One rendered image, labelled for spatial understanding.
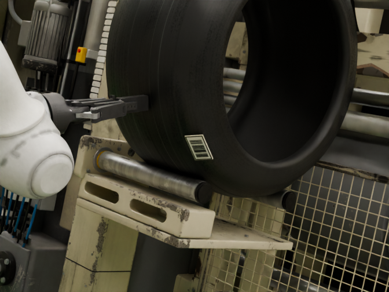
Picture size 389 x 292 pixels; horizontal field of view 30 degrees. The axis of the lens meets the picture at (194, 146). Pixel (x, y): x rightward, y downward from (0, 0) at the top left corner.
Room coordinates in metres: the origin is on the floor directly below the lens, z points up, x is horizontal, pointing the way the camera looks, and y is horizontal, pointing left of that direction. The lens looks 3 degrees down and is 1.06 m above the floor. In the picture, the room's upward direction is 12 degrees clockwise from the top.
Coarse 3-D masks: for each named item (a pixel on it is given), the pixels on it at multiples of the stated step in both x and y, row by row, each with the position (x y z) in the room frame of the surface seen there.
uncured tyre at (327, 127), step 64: (128, 0) 1.48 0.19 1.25; (192, 0) 1.36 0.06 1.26; (256, 0) 1.83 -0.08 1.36; (320, 0) 1.74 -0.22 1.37; (128, 64) 1.45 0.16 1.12; (192, 64) 1.36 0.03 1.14; (256, 64) 1.87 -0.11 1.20; (320, 64) 1.80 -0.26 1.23; (128, 128) 1.52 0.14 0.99; (192, 128) 1.39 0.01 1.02; (256, 128) 1.86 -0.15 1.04; (320, 128) 1.66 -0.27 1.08; (256, 192) 1.55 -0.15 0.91
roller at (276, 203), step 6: (276, 192) 1.65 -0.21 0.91; (282, 192) 1.64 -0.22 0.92; (288, 192) 1.64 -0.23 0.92; (252, 198) 1.71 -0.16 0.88; (258, 198) 1.69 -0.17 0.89; (264, 198) 1.67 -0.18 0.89; (270, 198) 1.66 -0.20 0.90; (276, 198) 1.65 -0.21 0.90; (282, 198) 1.63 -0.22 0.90; (288, 198) 1.64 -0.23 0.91; (294, 198) 1.65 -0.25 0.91; (270, 204) 1.67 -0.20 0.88; (276, 204) 1.65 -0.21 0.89; (282, 204) 1.63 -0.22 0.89; (288, 204) 1.64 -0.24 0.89; (294, 204) 1.65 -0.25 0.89
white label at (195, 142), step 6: (186, 138) 1.40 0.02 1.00; (192, 138) 1.39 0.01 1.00; (198, 138) 1.39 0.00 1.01; (204, 138) 1.38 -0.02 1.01; (192, 144) 1.40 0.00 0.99; (198, 144) 1.40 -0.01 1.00; (204, 144) 1.39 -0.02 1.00; (192, 150) 1.41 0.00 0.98; (198, 150) 1.40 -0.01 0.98; (204, 150) 1.40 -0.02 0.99; (198, 156) 1.42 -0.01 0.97; (204, 156) 1.41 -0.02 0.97; (210, 156) 1.40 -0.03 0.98
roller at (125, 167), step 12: (108, 156) 1.65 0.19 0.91; (120, 156) 1.64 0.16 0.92; (108, 168) 1.65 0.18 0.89; (120, 168) 1.61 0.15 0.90; (132, 168) 1.58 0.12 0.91; (144, 168) 1.56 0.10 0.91; (156, 168) 1.54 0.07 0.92; (144, 180) 1.55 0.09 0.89; (156, 180) 1.52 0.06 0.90; (168, 180) 1.50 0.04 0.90; (180, 180) 1.48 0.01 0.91; (192, 180) 1.46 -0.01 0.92; (180, 192) 1.47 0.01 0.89; (192, 192) 1.44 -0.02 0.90; (204, 192) 1.45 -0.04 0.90
